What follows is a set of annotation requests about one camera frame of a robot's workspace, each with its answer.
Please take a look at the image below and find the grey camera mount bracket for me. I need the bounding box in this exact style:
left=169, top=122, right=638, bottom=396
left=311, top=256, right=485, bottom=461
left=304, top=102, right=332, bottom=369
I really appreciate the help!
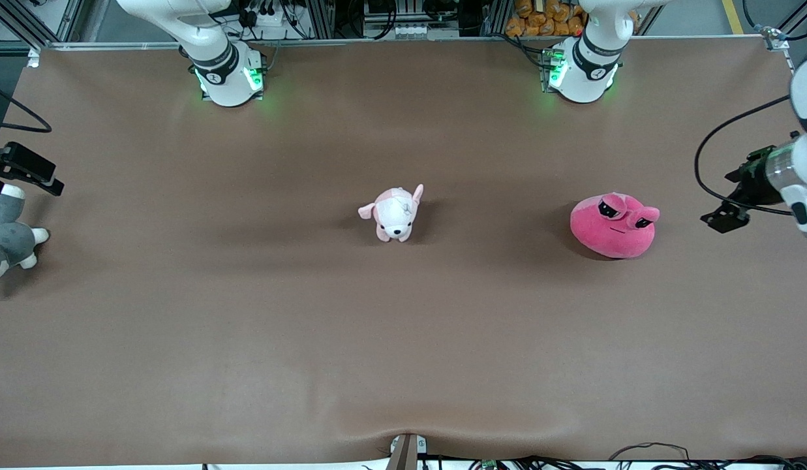
left=385, top=433, right=428, bottom=470

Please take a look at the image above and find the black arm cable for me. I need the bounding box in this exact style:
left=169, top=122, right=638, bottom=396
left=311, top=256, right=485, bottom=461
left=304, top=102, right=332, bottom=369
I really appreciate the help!
left=694, top=95, right=797, bottom=217
left=0, top=78, right=53, bottom=134

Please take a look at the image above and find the white power strip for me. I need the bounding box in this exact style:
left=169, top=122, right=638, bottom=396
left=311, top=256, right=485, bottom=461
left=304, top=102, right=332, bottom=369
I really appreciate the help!
left=241, top=0, right=294, bottom=28

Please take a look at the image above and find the bundle of black cables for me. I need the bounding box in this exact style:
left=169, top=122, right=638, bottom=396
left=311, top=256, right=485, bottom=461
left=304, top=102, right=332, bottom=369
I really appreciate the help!
left=436, top=442, right=807, bottom=470

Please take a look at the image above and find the pile of orange plush toys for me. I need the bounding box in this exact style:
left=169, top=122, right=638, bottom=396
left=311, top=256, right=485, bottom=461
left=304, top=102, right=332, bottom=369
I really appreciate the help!
left=505, top=0, right=590, bottom=39

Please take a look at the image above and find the round pink plush toy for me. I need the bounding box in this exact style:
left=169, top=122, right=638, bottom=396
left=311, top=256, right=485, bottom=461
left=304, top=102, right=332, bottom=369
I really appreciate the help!
left=570, top=192, right=661, bottom=260

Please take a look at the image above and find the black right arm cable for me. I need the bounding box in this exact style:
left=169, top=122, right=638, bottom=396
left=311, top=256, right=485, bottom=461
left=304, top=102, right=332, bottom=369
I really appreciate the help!
left=0, top=78, right=53, bottom=134

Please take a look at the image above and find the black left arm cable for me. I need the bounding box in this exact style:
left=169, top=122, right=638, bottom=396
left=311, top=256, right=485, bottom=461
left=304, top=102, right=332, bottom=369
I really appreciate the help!
left=694, top=95, right=797, bottom=217

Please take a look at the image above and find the aluminium table edge rail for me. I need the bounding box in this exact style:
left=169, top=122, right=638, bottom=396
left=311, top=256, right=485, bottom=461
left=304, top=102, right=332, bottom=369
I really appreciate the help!
left=43, top=34, right=769, bottom=51

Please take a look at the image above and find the small pink white plush dog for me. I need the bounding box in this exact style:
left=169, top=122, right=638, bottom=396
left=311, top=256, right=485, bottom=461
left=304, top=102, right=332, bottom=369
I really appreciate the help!
left=358, top=184, right=425, bottom=243

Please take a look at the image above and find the grey white plush husky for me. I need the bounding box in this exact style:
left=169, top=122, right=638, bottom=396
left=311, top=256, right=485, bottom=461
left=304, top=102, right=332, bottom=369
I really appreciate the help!
left=0, top=184, right=50, bottom=294

